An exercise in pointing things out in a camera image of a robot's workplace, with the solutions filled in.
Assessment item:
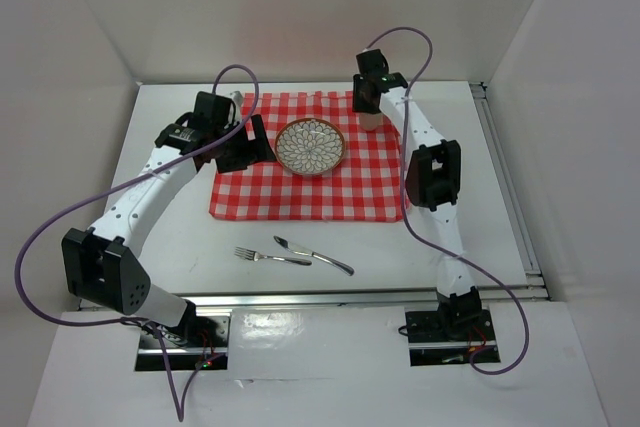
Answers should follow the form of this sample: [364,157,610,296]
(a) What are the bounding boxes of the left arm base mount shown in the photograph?
[125,312,231,372]

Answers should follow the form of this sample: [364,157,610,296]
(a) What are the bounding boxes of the brown paper cup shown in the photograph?
[358,113,383,132]

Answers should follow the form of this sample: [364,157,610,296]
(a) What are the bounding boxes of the aluminium right side rail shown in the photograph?
[469,82,549,301]

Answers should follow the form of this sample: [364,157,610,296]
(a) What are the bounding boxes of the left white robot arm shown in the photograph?
[61,91,275,346]

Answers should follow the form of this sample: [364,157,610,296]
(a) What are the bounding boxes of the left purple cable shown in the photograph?
[13,64,261,422]

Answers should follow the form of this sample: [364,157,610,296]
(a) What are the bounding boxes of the red white checkered cloth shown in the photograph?
[209,91,402,222]

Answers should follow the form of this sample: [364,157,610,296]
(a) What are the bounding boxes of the purple cable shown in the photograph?
[364,26,532,376]
[13,64,261,422]

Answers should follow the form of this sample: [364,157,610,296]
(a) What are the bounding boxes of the silver fork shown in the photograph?
[234,247,312,266]

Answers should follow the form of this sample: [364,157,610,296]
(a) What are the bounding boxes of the aluminium front rail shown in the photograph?
[186,289,438,309]

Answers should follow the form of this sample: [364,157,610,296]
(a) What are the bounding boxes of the silver table knife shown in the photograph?
[274,236,355,276]

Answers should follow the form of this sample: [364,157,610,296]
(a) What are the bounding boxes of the patterned plate brown rim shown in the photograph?
[274,118,346,176]

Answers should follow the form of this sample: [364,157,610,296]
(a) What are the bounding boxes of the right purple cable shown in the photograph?
[364,26,532,376]

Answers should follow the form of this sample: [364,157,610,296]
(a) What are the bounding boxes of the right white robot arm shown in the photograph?
[352,49,482,340]

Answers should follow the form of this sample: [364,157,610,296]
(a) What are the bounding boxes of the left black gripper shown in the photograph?
[213,114,276,174]

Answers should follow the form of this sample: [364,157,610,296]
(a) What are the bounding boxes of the aluminium rail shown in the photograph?
[186,289,438,309]
[469,82,549,301]

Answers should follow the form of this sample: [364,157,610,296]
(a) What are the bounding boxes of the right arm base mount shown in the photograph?
[397,309,500,367]

